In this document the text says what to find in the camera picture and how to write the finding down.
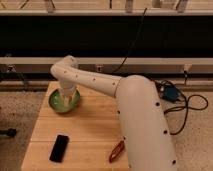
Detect blue power adapter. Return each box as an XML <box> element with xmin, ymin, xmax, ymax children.
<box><xmin>162</xmin><ymin>87</ymin><xmax>179</xmax><ymax>102</ymax></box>

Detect black hanging cable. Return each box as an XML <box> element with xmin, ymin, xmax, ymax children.
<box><xmin>111</xmin><ymin>7</ymin><xmax>148</xmax><ymax>75</ymax></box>

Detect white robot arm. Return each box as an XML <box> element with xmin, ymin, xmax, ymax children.
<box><xmin>50</xmin><ymin>56</ymin><xmax>178</xmax><ymax>171</ymax></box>

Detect brown wooden boat-shaped object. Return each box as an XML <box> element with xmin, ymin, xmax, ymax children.
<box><xmin>109</xmin><ymin>140</ymin><xmax>125</xmax><ymax>163</ymax></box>

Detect black knob at left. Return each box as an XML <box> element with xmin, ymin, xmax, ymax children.
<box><xmin>0</xmin><ymin>128</ymin><xmax>17</xmax><ymax>137</ymax></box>

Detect black rectangular block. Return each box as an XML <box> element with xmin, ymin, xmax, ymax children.
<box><xmin>49</xmin><ymin>135</ymin><xmax>69</xmax><ymax>162</ymax></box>

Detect white sponge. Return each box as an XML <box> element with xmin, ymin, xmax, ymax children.
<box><xmin>64</xmin><ymin>96</ymin><xmax>72</xmax><ymax>107</ymax></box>

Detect green ceramic bowl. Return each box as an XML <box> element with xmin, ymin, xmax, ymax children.
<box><xmin>48</xmin><ymin>89</ymin><xmax>80</xmax><ymax>113</ymax></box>

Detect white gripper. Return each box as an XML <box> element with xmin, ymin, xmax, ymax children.
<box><xmin>59</xmin><ymin>82</ymin><xmax>76</xmax><ymax>100</ymax></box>

